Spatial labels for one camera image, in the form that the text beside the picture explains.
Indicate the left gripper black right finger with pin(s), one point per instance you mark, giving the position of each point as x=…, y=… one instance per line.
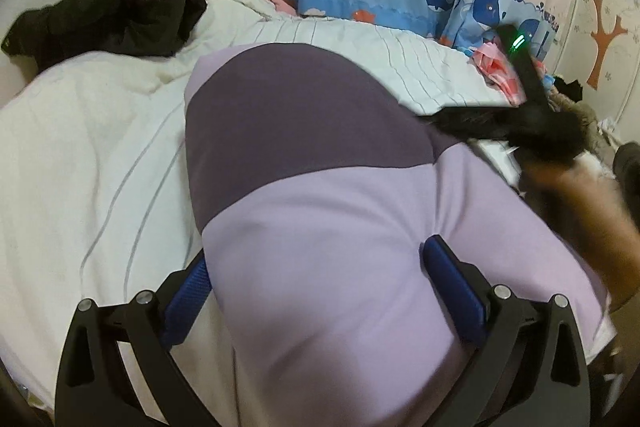
x=528, y=366

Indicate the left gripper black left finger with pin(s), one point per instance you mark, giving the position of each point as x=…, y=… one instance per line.
x=117, y=368

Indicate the lilac and purple jacket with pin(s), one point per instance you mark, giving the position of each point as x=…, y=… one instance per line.
x=313, y=189

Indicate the person's right hand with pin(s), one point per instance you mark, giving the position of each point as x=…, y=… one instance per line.
x=605, y=235

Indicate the olive khaki garment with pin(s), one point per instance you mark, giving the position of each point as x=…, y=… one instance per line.
x=585, y=113

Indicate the small black garment by wardrobe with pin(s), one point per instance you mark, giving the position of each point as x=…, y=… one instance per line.
x=572, y=90

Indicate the pink checkered plastic bag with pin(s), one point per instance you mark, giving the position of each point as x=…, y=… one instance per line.
x=498, y=72

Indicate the white wardrobe with tree decal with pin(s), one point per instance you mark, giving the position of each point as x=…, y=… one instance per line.
x=600, y=48

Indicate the white striped duvet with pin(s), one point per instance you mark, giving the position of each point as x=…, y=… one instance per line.
x=94, y=201

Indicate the pink pillow at headboard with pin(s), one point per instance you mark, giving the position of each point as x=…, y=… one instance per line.
x=284, y=7

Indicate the black garment on bed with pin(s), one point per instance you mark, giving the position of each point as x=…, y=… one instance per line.
x=69, y=28

